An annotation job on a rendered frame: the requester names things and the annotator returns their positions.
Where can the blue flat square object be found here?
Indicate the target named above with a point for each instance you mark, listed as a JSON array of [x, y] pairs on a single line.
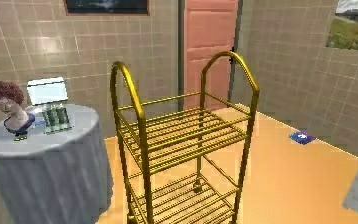
[[301, 136]]

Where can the dark framed wall picture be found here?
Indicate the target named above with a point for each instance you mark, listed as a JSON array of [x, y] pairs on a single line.
[[107, 6]]

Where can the round grey clothed table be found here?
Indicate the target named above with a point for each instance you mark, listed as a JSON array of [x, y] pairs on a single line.
[[50, 173]]

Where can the white box with green bottles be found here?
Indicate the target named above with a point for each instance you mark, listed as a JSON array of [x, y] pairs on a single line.
[[52, 106]]

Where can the pink room door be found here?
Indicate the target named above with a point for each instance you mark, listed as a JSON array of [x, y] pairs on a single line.
[[208, 40]]

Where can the window with outdoor view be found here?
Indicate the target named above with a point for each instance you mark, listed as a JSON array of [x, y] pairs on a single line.
[[350, 26]]

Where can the red haired bust statue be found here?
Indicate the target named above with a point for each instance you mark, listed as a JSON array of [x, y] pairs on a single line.
[[12, 106]]

